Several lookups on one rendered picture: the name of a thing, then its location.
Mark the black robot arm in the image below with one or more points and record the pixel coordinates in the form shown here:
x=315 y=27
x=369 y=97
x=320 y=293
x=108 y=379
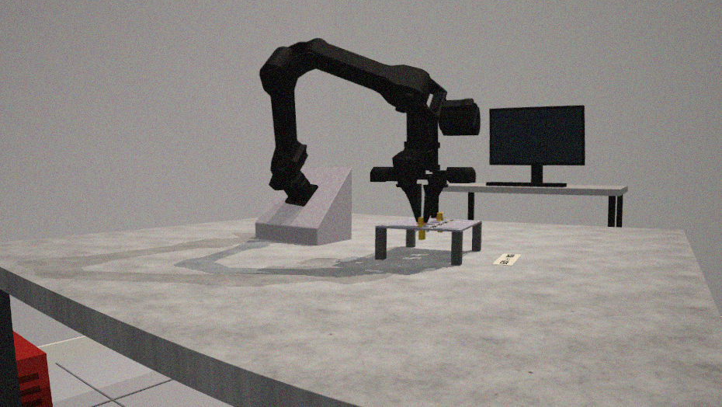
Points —
x=405 y=87

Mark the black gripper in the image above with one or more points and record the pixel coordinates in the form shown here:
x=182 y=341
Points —
x=436 y=180

